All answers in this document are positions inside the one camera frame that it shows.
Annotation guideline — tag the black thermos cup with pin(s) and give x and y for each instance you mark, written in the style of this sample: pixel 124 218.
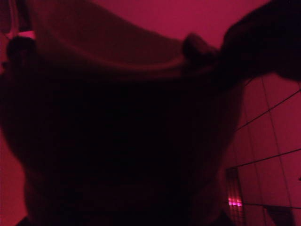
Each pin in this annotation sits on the black thermos cup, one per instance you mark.
pixel 117 129

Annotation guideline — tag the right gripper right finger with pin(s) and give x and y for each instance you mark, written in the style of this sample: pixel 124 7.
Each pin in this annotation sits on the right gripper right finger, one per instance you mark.
pixel 209 209

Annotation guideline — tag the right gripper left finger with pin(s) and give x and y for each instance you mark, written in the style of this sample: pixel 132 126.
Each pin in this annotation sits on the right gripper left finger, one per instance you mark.
pixel 40 209

